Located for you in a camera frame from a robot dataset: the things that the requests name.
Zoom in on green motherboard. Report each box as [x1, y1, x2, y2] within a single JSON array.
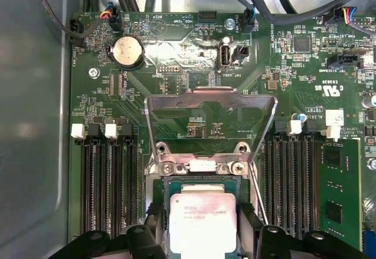
[[68, 9, 376, 259]]

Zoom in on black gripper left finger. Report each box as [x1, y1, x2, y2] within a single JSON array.
[[54, 202, 170, 259]]

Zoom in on square black chip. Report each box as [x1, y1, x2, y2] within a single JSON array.
[[293, 35, 312, 53]]

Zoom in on metal socket cover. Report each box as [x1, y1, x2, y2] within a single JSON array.
[[145, 86, 279, 173]]

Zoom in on green RAM stick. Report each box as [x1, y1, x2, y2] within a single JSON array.
[[319, 137, 362, 253]]

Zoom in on metal wire locking lever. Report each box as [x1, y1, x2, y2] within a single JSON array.
[[249, 160, 270, 226]]

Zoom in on black connector blue wires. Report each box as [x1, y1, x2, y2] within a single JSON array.
[[243, 5, 259, 33]]

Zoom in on silver internal USB port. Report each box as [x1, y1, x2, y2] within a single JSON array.
[[217, 43, 233, 73]]

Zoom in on white label sticker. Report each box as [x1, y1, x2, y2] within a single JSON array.
[[325, 109, 345, 127]]

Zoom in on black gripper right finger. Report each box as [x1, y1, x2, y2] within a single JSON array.
[[236, 202, 371, 259]]

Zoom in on silver coin cell battery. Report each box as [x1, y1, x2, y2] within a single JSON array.
[[106, 35, 146, 70]]

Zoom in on black connector coloured wires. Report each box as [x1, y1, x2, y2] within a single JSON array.
[[99, 2, 124, 32], [331, 5, 358, 26]]

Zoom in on black SATA connector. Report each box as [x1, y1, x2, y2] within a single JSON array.
[[326, 53, 364, 69]]

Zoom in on blue expansion slot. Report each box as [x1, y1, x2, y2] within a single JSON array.
[[362, 229, 376, 259]]

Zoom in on black RAM slot white clips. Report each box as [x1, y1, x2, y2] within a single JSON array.
[[104, 123, 122, 236], [283, 120, 303, 241], [71, 123, 92, 236]]

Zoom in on silver-topped CPU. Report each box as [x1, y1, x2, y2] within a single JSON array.
[[166, 179, 239, 259]]

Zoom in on black and silver PC case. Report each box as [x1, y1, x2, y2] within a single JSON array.
[[0, 0, 376, 259]]

